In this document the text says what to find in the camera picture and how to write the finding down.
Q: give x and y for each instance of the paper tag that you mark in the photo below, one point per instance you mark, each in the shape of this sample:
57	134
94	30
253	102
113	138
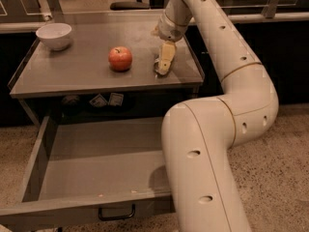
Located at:
98	101
116	99

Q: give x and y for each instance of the left paper tag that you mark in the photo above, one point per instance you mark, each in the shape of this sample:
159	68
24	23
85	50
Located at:
98	101

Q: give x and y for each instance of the grey cabinet table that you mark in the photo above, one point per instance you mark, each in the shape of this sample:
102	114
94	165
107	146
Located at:
83	68

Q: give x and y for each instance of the dark round object under table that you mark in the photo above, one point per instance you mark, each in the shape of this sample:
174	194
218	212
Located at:
71	100

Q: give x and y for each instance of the red apple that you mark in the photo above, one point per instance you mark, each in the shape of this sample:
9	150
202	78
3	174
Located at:
120	58

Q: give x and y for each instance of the right paper tag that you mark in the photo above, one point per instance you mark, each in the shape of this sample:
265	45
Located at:
116	99

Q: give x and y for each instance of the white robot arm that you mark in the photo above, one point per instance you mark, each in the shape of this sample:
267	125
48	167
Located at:
197	134

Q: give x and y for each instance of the dark counter cabinet right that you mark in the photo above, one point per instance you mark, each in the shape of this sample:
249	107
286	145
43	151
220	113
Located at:
283	48

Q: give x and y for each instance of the metal frame post right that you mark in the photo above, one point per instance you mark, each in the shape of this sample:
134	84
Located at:
270	8

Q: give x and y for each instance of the black drawer handle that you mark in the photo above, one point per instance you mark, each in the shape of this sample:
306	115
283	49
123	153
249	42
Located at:
120	213

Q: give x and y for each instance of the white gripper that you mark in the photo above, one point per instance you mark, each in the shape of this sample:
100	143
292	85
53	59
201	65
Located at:
169	30

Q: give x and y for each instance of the open grey top drawer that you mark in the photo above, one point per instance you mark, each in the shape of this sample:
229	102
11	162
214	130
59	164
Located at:
75	169

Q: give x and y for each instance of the white bowl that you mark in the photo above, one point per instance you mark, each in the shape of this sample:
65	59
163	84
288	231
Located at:
56	36

